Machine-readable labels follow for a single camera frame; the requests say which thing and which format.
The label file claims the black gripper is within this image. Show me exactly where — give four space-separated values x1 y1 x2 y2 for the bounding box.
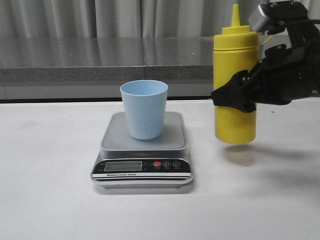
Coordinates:
211 44 320 113

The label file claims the yellow squeeze bottle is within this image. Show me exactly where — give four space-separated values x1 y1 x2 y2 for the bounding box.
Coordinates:
212 4 273 145

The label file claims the light blue plastic cup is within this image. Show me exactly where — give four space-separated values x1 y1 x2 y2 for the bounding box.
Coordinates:
120 80 169 140

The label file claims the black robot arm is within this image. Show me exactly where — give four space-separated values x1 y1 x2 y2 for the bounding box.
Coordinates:
211 19 320 113

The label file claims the silver digital kitchen scale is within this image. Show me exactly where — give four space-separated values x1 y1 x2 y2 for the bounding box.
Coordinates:
90 111 194 195

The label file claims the dark grey granite counter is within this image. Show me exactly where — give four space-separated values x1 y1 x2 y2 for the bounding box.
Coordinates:
0 34 320 101

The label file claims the grey curtain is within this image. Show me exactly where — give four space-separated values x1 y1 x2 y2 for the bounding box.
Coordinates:
0 0 320 39

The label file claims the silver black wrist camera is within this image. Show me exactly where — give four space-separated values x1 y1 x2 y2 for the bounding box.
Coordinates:
248 0 309 33

